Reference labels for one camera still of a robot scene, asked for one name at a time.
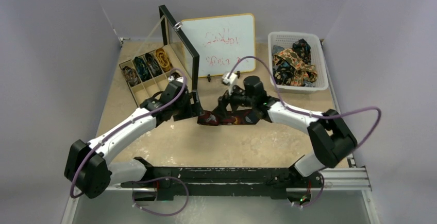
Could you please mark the yellow framed whiteboard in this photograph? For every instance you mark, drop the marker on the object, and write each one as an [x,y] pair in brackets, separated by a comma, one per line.
[221,41]

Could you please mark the rolled brown striped tie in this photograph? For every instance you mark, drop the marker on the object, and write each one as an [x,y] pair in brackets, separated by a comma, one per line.
[131,76]

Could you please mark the rolled grey tie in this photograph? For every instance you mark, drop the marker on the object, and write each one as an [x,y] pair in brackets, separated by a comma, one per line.
[152,65]

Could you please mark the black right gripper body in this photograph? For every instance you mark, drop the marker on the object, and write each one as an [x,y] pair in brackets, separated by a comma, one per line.
[225,101]

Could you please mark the rolled blue tie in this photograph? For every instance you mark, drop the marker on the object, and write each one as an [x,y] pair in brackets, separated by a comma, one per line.
[142,69]

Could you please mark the dark blue patterned tie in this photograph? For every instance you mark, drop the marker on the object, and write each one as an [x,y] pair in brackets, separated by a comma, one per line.
[303,50]

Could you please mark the black tie box lid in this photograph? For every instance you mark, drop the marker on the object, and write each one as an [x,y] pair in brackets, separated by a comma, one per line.
[174,36]

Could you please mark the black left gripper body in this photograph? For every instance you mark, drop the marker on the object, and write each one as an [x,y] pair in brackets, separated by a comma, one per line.
[182,109]

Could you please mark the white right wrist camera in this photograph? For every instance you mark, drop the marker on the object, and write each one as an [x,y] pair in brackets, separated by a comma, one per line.
[229,79]

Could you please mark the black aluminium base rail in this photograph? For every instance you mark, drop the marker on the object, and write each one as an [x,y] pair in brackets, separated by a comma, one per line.
[165,183]

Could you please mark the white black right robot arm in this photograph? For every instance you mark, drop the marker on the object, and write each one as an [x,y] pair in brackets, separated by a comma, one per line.
[330,137]

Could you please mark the dark red patterned tie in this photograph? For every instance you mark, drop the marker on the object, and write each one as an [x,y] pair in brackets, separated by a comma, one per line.
[239,117]

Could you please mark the rolled yellow tie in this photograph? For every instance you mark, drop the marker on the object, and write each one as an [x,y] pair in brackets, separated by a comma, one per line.
[163,59]

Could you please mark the beige compartment tie box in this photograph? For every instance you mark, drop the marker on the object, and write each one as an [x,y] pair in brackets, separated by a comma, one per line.
[148,88]

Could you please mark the orange floral tie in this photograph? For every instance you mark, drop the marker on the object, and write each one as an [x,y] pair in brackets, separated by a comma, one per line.
[290,70]

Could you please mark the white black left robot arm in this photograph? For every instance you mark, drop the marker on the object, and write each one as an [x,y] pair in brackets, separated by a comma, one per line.
[87,165]

